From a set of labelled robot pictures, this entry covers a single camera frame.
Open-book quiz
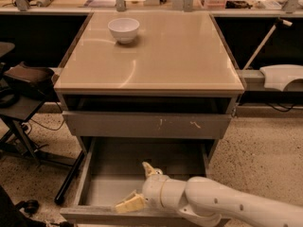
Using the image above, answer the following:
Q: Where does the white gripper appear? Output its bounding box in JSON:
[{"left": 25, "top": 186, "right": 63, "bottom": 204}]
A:
[{"left": 115, "top": 162, "right": 169, "bottom": 213}]

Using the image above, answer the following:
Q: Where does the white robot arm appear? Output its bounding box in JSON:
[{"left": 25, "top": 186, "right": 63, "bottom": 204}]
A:
[{"left": 115, "top": 162, "right": 303, "bottom": 227}]

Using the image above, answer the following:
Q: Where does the open middle drawer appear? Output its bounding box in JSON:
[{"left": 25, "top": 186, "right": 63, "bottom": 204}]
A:
[{"left": 60, "top": 137, "right": 231, "bottom": 227}]

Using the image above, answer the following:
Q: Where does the closed top drawer front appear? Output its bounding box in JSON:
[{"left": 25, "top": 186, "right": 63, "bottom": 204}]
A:
[{"left": 62, "top": 111, "right": 231, "bottom": 139}]

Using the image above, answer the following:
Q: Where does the grey drawer cabinet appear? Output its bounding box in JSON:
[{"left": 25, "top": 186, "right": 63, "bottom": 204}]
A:
[{"left": 55, "top": 10, "right": 244, "bottom": 155}]

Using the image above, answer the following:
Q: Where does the black caster wheel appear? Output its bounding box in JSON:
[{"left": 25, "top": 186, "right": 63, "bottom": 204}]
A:
[{"left": 24, "top": 200, "right": 40, "bottom": 214}]

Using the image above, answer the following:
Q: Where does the black office chair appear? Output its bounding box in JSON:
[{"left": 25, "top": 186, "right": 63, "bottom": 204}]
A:
[{"left": 0, "top": 41, "right": 87, "bottom": 206}]

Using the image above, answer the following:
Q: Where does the white ceramic bowl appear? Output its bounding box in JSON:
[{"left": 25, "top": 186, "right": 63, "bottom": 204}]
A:
[{"left": 108, "top": 18, "right": 140, "bottom": 44}]

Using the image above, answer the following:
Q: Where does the white curved plastic cover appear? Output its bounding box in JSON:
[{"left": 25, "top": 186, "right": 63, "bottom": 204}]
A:
[{"left": 259, "top": 64, "right": 303, "bottom": 92}]

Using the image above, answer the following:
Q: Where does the white stick with black tip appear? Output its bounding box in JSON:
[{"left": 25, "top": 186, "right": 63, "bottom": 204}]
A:
[{"left": 243, "top": 18, "right": 293, "bottom": 70}]

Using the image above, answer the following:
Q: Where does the black floor cable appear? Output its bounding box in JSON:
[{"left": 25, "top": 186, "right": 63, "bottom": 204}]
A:
[{"left": 29, "top": 101, "right": 66, "bottom": 132}]

